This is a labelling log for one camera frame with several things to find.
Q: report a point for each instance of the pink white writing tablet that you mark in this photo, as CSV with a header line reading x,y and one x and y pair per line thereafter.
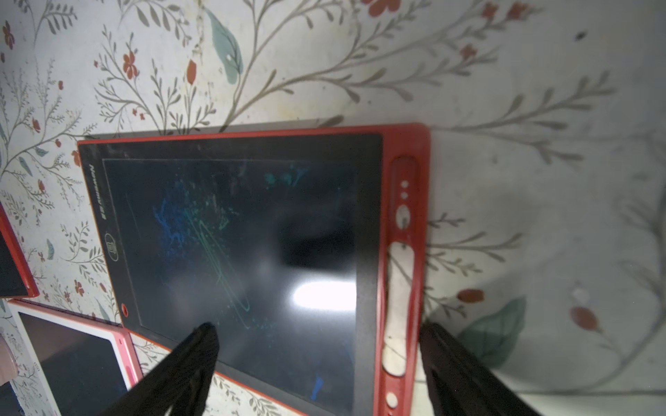
x,y
86,365

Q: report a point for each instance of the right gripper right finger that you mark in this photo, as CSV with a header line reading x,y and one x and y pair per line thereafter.
x,y
458,383

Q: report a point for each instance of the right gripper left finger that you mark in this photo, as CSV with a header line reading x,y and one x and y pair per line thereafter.
x,y
179,384

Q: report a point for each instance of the red tablet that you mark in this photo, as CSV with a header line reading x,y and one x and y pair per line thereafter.
x,y
302,249
17,280

